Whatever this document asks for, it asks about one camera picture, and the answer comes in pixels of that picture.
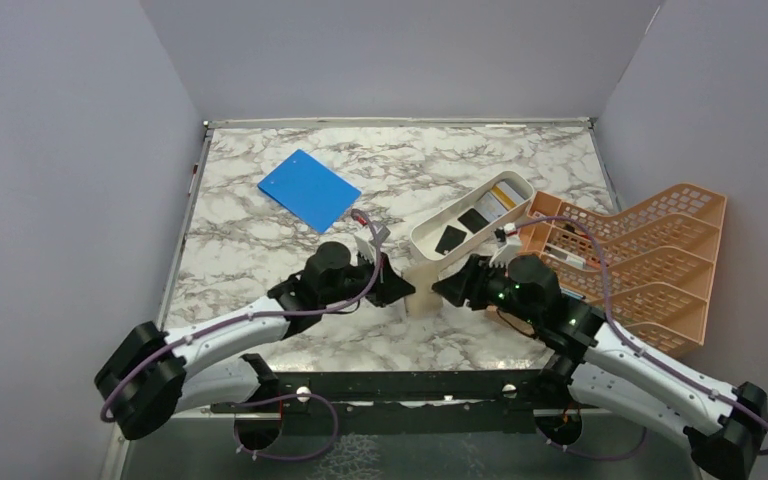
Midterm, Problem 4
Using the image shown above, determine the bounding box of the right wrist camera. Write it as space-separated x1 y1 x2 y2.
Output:
490 223 523 268

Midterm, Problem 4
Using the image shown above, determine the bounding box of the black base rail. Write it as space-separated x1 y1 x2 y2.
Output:
211 368 604 439

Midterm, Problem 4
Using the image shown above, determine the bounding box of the stack of cards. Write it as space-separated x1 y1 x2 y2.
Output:
474 180 527 222

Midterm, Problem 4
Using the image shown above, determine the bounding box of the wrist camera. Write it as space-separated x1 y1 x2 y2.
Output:
490 223 523 268
353 222 390 263

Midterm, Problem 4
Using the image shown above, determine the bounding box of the orange plastic file rack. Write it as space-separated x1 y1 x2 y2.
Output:
513 183 727 358

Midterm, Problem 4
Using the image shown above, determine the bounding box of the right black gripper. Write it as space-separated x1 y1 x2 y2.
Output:
432 252 541 327

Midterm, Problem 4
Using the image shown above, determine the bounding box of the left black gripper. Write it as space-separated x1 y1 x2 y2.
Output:
321 248 415 309

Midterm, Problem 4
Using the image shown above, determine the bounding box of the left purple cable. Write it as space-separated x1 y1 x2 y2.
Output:
99 209 391 462

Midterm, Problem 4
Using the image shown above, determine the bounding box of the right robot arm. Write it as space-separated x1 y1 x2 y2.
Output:
432 254 768 479

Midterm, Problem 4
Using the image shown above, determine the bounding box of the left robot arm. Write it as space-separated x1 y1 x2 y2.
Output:
94 242 416 440

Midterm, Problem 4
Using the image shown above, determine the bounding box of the purple cable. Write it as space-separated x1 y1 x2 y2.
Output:
99 209 391 462
503 215 768 461

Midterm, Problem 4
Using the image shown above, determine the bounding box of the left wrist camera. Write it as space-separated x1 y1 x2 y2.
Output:
353 222 390 263

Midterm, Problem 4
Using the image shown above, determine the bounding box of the beige card holder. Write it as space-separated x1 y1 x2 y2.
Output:
403 262 443 318

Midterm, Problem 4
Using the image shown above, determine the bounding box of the blue plastic board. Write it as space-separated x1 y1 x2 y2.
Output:
258 150 361 234

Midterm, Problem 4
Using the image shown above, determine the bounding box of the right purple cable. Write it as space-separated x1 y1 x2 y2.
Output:
503 215 768 461

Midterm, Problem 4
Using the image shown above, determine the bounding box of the black card in tray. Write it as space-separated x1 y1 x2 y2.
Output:
434 225 467 256
458 208 489 234

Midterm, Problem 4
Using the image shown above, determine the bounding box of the white oblong tray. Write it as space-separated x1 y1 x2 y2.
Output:
409 171 537 269

